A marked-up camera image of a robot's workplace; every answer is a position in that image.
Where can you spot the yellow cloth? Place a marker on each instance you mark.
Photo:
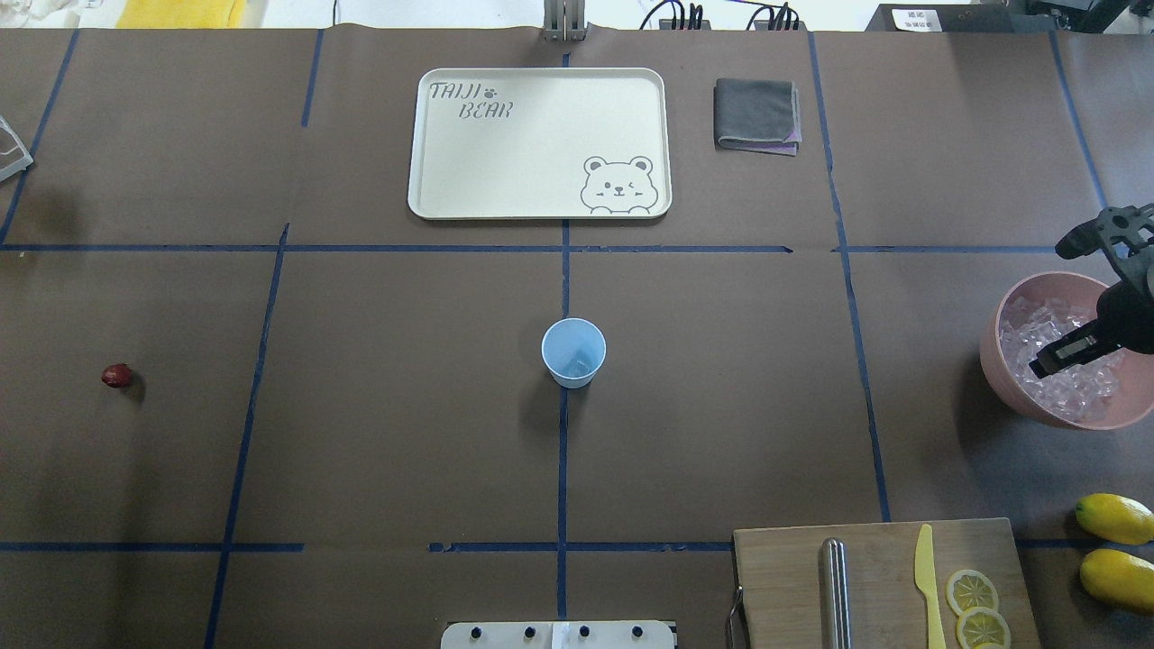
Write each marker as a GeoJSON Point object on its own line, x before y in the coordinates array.
{"type": "Point", "coordinates": [181, 15]}

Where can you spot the aluminium frame post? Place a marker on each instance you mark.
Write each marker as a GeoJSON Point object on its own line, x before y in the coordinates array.
{"type": "Point", "coordinates": [565, 20]}

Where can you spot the pink bowl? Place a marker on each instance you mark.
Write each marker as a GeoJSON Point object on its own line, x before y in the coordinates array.
{"type": "Point", "coordinates": [1135, 400]}

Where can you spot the white wire rack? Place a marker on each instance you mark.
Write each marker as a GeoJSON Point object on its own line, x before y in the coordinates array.
{"type": "Point", "coordinates": [15, 157]}

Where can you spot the black box with label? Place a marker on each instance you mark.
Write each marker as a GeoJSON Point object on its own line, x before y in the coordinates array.
{"type": "Point", "coordinates": [973, 18]}

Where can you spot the red strawberry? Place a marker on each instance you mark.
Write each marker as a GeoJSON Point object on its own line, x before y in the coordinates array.
{"type": "Point", "coordinates": [117, 376]}

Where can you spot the folded grey cloth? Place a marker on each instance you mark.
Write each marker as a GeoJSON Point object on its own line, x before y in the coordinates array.
{"type": "Point", "coordinates": [757, 115]}

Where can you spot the steel cylindrical rod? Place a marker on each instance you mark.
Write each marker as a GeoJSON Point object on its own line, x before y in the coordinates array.
{"type": "Point", "coordinates": [836, 619]}

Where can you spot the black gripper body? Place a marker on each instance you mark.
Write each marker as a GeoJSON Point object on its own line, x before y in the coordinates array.
{"type": "Point", "coordinates": [1133, 315]}

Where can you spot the clear ice cubes pile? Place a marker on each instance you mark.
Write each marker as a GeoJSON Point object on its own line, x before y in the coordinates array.
{"type": "Point", "coordinates": [1078, 394]}

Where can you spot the yellow plastic knife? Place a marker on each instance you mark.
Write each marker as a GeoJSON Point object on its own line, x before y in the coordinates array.
{"type": "Point", "coordinates": [925, 579]}

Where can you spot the whole yellow lemon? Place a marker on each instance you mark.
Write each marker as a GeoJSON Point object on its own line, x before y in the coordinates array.
{"type": "Point", "coordinates": [1118, 579]}
{"type": "Point", "coordinates": [1117, 519]}

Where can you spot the cream bear serving tray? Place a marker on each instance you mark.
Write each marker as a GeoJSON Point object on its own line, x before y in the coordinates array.
{"type": "Point", "coordinates": [540, 144]}

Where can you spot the lemon slice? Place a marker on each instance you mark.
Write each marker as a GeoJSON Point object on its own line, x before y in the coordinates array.
{"type": "Point", "coordinates": [981, 627]}
{"type": "Point", "coordinates": [968, 589]}

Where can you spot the light blue paper cup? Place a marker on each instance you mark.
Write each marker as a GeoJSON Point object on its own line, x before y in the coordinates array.
{"type": "Point", "coordinates": [573, 350]}

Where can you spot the wooden cutting board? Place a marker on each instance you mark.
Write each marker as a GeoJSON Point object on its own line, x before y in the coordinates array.
{"type": "Point", "coordinates": [779, 571]}

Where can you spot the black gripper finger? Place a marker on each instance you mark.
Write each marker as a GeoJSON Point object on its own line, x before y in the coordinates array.
{"type": "Point", "coordinates": [1080, 347]}

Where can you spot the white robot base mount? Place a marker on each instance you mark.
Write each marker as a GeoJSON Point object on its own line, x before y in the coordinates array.
{"type": "Point", "coordinates": [645, 633]}

